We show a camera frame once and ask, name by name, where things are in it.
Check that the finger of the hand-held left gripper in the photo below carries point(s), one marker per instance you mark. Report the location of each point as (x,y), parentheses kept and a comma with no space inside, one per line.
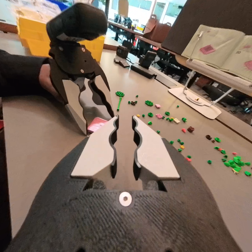
(104,88)
(72,98)

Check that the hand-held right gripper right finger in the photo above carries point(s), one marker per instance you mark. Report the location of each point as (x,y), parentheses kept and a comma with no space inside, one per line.
(157,159)

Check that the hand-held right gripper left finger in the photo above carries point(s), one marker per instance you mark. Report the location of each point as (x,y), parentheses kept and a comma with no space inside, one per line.
(92,157)

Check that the green web with round plate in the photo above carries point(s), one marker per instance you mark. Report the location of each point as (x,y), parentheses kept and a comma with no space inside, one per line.
(120,94)

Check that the pink brick block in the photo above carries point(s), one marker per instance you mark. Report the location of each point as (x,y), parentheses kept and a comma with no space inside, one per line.
(96,124)

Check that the pale green instruction booklet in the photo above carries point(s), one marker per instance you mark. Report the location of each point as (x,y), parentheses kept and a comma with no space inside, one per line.
(216,45)

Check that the person's left forearm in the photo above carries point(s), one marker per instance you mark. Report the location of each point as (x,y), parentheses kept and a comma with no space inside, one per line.
(19,72)

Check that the person's left hand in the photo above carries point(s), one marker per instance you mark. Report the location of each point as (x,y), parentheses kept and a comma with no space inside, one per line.
(46,78)

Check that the green flexible rod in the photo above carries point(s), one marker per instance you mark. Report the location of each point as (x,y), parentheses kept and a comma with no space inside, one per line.
(119,104)

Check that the scattered small green clips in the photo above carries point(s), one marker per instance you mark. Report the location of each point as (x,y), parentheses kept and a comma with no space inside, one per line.
(158,131)

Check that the black flat device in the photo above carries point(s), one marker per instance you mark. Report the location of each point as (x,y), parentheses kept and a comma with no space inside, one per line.
(122,63)

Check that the white square tile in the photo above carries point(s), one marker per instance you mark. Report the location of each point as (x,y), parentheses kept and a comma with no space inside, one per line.
(176,120)

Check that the brown round brick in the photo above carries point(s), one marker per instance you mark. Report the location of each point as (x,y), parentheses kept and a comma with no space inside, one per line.
(190,129)

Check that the yellow plastic bin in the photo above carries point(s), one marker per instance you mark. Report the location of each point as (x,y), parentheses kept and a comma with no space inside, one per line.
(35,35)

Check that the plain green web piece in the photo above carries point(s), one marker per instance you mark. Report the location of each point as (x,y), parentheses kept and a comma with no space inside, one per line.
(149,103)

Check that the black device stand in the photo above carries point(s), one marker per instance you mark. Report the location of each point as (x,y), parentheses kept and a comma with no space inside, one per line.
(147,59)

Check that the blue plastic bin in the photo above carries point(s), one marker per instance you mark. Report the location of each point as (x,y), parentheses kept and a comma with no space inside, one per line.
(59,5)

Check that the wooden top office desk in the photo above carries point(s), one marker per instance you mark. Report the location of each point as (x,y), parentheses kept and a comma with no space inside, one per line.
(126,28)

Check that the clear plastic bags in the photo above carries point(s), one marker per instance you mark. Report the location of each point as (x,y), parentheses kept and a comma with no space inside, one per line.
(35,9)

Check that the tan flower stem piece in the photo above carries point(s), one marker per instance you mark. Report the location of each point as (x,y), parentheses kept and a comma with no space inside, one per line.
(235,171)

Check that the pile of green leaf pieces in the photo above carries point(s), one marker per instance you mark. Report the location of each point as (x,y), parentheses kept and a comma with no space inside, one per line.
(236,162)

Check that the brown paper bag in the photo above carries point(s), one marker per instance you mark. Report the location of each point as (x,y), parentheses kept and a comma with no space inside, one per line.
(157,29)

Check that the black camera case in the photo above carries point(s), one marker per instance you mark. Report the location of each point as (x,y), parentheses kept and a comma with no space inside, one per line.
(122,52)

